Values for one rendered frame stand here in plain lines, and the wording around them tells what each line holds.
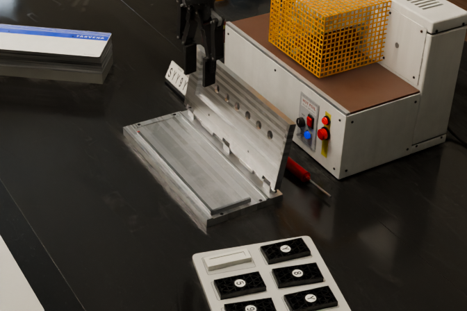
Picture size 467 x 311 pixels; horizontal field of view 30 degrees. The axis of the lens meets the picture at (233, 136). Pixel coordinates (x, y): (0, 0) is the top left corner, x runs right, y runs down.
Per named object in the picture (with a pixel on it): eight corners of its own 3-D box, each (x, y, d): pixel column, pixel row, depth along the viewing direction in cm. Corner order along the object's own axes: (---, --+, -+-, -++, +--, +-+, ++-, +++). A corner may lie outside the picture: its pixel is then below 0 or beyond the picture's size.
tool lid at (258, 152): (194, 44, 226) (200, 44, 227) (183, 109, 234) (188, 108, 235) (290, 124, 195) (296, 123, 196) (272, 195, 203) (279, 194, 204)
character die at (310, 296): (283, 298, 177) (283, 294, 176) (327, 289, 180) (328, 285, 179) (292, 315, 173) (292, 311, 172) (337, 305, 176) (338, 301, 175)
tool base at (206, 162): (123, 134, 228) (122, 122, 226) (192, 114, 237) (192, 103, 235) (206, 228, 197) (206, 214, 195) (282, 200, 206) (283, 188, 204)
